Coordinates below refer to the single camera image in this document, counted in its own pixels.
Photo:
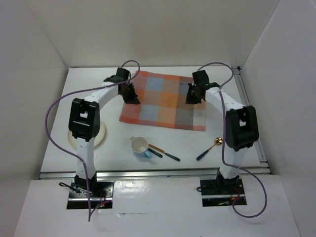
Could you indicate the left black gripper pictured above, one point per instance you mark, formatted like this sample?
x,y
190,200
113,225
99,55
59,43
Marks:
x,y
132,98

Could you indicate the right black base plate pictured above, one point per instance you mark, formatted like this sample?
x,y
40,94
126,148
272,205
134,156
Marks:
x,y
212,195

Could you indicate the front aluminium rail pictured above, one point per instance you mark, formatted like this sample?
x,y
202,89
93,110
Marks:
x,y
136,174

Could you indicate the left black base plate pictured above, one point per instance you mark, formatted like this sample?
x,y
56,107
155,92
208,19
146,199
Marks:
x,y
102,196

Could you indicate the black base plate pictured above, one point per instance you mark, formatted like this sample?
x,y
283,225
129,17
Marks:
x,y
212,195
102,196

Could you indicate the gold knife dark handle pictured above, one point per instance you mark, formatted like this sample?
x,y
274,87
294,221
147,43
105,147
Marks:
x,y
162,151

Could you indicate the gold spoon dark handle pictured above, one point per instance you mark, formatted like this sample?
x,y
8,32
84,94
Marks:
x,y
217,142

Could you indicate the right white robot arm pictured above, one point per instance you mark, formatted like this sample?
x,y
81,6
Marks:
x,y
240,124

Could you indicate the cream round plate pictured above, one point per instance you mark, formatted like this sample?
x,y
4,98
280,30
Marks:
x,y
98,139

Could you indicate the blue white mug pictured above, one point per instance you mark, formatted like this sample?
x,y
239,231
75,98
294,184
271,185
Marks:
x,y
141,147

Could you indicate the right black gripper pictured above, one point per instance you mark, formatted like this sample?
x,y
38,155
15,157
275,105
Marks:
x,y
190,100

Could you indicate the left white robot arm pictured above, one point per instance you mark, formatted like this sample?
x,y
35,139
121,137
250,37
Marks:
x,y
85,124

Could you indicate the orange grey checked placemat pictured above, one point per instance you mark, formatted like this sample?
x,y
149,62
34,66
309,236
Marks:
x,y
163,103

